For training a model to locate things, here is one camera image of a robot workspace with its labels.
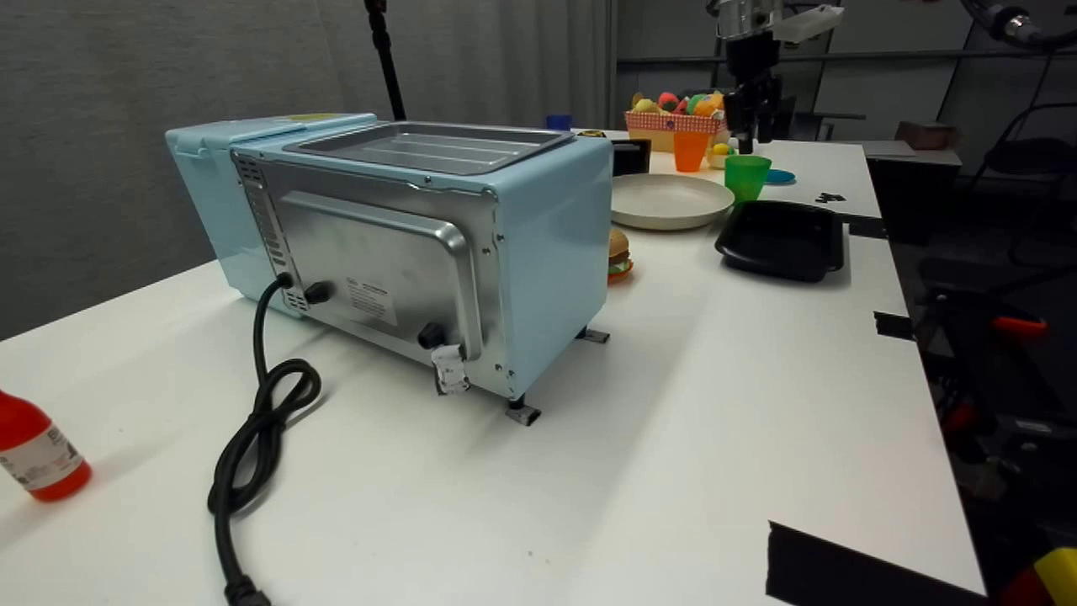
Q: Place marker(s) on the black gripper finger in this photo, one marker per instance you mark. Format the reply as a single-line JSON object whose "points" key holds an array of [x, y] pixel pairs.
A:
{"points": [[741, 126], [769, 118]]}

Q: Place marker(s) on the toy hamburger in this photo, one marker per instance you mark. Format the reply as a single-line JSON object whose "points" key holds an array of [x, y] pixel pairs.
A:
{"points": [[619, 264]]}

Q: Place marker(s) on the beige round plate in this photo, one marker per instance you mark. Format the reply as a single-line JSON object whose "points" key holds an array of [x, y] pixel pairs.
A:
{"points": [[666, 204]]}

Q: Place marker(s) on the orange bottle white label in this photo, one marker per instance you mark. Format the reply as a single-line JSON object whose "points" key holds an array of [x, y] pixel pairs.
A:
{"points": [[33, 452]]}

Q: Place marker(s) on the pink basket of toy fruit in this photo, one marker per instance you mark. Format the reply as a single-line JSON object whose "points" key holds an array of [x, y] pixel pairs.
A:
{"points": [[657, 118]]}

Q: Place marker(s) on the black tripod pole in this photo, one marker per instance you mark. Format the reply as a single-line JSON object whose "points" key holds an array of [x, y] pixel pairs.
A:
{"points": [[384, 56]]}

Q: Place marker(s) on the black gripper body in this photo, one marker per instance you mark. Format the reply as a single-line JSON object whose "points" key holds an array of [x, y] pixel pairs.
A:
{"points": [[756, 89]]}

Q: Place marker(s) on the green plastic cup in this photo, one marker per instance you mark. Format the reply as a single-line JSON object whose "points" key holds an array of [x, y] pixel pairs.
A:
{"points": [[745, 177]]}

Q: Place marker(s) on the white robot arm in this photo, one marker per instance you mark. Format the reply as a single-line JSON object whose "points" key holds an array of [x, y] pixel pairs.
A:
{"points": [[751, 37]]}

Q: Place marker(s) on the black plastic tray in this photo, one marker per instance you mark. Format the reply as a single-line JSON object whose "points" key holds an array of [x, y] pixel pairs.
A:
{"points": [[782, 242]]}

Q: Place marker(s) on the blue round lid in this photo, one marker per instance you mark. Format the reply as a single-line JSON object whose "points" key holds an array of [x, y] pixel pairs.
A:
{"points": [[779, 177]]}

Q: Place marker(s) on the light blue toaster oven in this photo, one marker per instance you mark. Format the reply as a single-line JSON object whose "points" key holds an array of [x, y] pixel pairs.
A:
{"points": [[472, 250]]}

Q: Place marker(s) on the red and yellow tool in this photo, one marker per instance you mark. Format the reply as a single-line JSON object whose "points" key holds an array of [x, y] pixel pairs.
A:
{"points": [[1051, 582]]}

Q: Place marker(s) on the orange plastic cup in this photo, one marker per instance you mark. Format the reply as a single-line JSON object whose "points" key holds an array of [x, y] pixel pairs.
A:
{"points": [[690, 147]]}

